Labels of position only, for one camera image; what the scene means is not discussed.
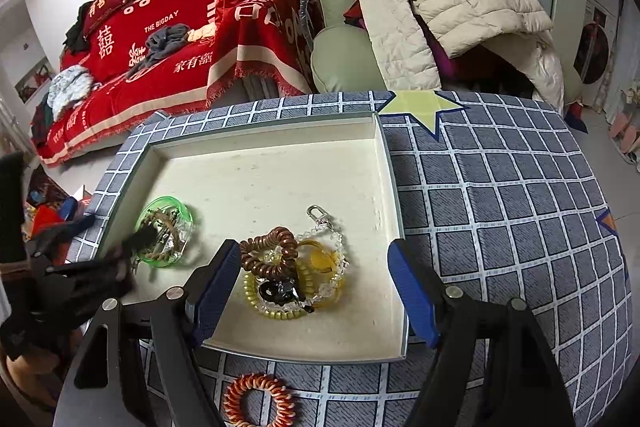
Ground copper brown spiral hair tie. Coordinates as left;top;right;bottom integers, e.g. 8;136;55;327
238;227;299;281

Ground shallow grey cardboard tray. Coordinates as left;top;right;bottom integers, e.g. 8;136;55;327
98;111;411;365

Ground brown braided bracelet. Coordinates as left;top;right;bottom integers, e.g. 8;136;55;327
140;208;184;258

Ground red sofa with cover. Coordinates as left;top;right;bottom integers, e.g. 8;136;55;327
30;0;314;168

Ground grey crumpled cloth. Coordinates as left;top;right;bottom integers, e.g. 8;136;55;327
127;24;194;76

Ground yellow spiral hair tie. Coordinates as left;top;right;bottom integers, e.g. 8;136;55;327
243;266;314;321

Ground pink slippers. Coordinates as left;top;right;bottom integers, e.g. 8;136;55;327
609;109;640;166

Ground clear bead chain bracelet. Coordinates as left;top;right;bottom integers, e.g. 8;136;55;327
260;205;352;314

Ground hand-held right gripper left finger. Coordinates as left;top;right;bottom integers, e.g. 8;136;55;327
52;239;242;427

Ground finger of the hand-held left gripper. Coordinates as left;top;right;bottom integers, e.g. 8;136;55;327
124;226;159;259
113;256;137;284

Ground green translucent bangle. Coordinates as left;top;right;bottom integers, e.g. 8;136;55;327
134;195;197;268

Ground red framed wall picture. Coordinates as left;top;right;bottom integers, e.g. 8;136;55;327
14;56;54;104

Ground pale blue patterned cloth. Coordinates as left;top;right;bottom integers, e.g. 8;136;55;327
47;65;96;120

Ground dark crumpled clothes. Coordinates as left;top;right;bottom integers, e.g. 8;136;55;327
62;1;96;54

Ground purple clothes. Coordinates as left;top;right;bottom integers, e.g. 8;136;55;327
424;21;502;88

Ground small black hair clip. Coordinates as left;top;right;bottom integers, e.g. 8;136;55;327
258;279;314;313

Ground yellow cord hair tie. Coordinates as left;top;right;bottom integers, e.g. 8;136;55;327
299;241;347;310

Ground orange spiral hair tie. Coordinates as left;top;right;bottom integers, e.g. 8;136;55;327
222;372;294;427

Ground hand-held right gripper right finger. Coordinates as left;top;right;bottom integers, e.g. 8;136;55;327
387;237;577;427

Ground red snack bags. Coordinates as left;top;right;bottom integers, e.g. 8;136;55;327
24;164;94;240

